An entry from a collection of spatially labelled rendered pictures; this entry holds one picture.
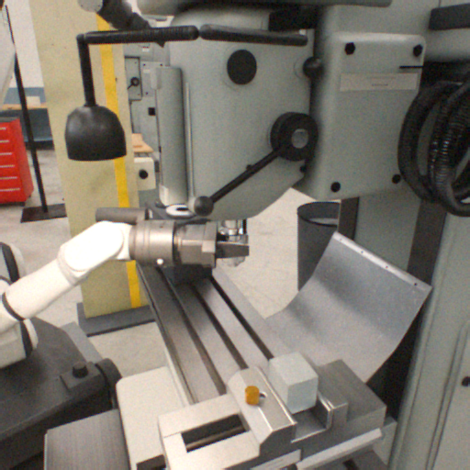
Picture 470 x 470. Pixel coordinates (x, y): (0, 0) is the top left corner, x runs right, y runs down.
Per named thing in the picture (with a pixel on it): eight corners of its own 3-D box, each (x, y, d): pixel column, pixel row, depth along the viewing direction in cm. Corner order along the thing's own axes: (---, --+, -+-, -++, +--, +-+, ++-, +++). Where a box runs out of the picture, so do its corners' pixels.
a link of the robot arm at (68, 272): (128, 243, 68) (61, 285, 67) (140, 249, 77) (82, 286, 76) (109, 213, 69) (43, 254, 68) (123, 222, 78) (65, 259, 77)
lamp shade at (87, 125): (55, 157, 48) (45, 105, 46) (99, 148, 54) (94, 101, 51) (95, 163, 45) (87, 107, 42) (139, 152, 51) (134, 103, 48)
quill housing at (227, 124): (205, 238, 59) (196, -5, 47) (171, 199, 77) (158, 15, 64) (310, 219, 66) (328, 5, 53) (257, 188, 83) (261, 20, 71)
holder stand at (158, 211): (173, 286, 109) (169, 219, 101) (149, 256, 126) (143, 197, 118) (212, 275, 114) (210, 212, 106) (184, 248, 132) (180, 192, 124)
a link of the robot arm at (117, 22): (122, 47, 128) (93, 22, 118) (132, 20, 128) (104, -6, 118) (147, 47, 121) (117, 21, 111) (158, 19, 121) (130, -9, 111)
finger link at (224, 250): (249, 257, 73) (216, 256, 73) (249, 241, 71) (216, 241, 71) (249, 261, 71) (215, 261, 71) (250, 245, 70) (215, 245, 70)
